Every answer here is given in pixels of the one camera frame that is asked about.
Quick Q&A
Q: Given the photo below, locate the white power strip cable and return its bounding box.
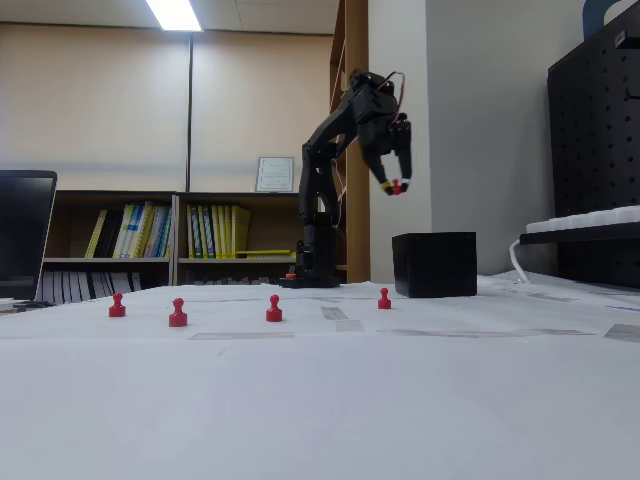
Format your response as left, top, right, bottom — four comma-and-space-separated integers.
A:
508, 237, 532, 285

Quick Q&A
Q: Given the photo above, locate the white paper table cover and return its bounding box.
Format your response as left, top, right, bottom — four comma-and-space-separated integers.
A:
0, 272, 640, 480

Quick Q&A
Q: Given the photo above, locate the tall wooden bookshelf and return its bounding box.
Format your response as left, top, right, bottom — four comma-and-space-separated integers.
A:
328, 0, 371, 285

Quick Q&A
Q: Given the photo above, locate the framed white certificate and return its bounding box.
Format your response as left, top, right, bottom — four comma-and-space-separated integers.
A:
255, 155, 296, 194

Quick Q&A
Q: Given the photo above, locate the blue rounded object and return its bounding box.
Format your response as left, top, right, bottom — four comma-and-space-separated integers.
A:
582, 0, 626, 42

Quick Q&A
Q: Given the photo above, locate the low wooden bookshelf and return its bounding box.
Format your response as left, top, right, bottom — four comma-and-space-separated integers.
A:
41, 188, 180, 305
172, 191, 309, 287

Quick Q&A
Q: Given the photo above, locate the black shelf ledge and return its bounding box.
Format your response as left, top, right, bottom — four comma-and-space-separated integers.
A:
518, 227, 640, 247

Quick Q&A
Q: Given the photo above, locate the wide yellow binder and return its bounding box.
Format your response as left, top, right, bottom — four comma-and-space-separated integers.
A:
231, 204, 253, 260

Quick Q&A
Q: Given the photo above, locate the laptop screen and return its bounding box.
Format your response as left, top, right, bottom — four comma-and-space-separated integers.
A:
0, 169, 59, 303

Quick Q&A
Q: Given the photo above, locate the green white binder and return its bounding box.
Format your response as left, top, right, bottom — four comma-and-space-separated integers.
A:
196, 203, 216, 260

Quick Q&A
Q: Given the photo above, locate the thin black wall pole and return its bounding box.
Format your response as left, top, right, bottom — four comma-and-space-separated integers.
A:
186, 30, 196, 194

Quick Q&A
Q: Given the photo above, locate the white yellow book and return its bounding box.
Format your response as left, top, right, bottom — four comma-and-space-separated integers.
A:
112, 203, 139, 260

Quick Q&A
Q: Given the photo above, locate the white binders row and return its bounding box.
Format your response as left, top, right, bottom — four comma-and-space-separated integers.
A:
41, 270, 144, 305

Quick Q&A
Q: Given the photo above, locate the pale blue book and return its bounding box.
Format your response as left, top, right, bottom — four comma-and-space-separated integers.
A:
147, 204, 174, 260

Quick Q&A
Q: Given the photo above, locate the black pegboard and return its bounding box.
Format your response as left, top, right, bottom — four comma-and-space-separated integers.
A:
546, 2, 640, 290

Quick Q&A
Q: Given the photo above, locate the ceiling light panel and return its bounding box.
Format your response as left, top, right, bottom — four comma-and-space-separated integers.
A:
144, 0, 205, 34

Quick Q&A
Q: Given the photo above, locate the black book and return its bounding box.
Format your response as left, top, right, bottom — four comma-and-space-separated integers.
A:
93, 209, 125, 260

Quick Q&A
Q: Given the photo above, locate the thin yellow book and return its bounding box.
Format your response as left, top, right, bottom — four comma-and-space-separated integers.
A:
83, 209, 109, 260

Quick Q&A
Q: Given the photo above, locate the black box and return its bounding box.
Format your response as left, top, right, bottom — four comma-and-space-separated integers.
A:
391, 231, 479, 300

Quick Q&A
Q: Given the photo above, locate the red servo cable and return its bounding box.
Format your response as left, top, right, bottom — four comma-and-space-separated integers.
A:
377, 72, 407, 126

